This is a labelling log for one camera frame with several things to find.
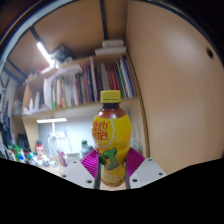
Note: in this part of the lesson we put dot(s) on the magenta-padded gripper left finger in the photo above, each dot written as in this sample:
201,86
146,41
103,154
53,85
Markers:
80,171

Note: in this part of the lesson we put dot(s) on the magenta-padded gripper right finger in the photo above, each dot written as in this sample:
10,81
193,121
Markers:
145,171

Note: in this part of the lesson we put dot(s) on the yellow drink bottle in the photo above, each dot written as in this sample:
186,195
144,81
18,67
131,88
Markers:
111,140

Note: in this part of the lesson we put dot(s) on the pink pouch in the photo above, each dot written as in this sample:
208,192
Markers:
62,157

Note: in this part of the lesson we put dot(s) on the tall green bottle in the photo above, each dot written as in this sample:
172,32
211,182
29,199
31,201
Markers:
84,144

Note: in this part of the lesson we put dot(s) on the white canister red lid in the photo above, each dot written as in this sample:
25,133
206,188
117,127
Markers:
39,149

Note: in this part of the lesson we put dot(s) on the white bar desk lamp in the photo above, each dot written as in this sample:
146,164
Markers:
51,120

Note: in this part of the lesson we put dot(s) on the wooden shelf unit with books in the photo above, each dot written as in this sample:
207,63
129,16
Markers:
83,110

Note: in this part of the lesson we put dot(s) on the ceiling tube light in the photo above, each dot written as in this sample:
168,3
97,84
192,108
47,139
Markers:
45,53

